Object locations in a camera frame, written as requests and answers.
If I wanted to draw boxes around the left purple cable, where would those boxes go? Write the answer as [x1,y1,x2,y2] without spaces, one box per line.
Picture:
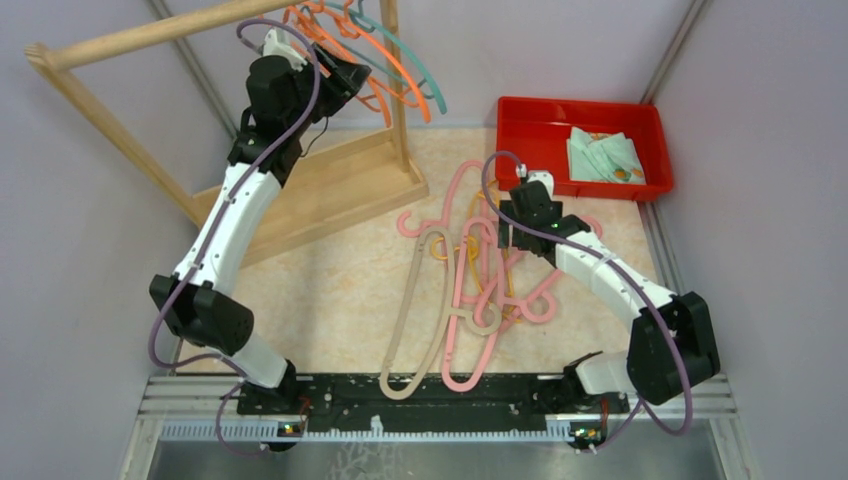
[146,18,323,458]

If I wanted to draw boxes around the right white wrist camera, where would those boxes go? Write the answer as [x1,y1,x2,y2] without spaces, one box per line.
[516,164,555,196]

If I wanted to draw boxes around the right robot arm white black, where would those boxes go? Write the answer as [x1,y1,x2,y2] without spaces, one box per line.
[498,180,721,412]

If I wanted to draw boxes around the folded mint cloth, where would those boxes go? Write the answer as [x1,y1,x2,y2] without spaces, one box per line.
[566,127,646,185]

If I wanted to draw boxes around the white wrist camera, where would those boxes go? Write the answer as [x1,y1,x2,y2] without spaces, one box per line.
[516,164,555,196]
[261,27,307,71]

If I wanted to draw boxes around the yellow thin hanger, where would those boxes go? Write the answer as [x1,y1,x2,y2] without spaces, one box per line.
[430,181,510,322]

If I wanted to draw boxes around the red plastic bin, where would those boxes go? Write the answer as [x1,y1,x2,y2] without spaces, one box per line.
[496,96,675,202]

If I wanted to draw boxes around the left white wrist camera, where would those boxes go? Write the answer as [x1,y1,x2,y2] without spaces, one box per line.
[261,27,307,71]

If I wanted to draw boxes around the teal plastic hanger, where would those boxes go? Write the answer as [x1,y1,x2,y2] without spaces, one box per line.
[311,0,449,115]

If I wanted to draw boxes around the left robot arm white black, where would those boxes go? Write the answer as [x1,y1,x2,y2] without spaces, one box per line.
[149,45,371,414]

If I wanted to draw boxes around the pink plastic hanger front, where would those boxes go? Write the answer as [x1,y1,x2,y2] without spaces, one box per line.
[441,217,507,393]

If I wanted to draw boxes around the orange plastic hanger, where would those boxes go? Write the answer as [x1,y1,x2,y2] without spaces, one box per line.
[282,2,398,127]
[284,1,433,125]

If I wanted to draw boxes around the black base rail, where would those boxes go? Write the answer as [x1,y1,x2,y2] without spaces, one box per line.
[237,373,630,433]

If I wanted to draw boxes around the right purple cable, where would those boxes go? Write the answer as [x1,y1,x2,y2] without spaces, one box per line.
[480,150,695,439]

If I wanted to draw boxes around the purple cable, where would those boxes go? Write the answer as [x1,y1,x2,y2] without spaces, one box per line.
[480,150,695,439]
[146,18,323,458]

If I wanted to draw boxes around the wooden hanger rack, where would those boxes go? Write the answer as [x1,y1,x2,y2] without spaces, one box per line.
[25,1,428,266]

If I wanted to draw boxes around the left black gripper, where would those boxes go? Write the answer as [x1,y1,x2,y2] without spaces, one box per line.
[285,40,370,135]

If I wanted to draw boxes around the beige plastic hanger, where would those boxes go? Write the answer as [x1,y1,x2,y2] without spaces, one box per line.
[378,224,504,401]

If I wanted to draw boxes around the pink plastic hanger back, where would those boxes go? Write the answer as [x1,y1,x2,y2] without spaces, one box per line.
[396,160,483,238]

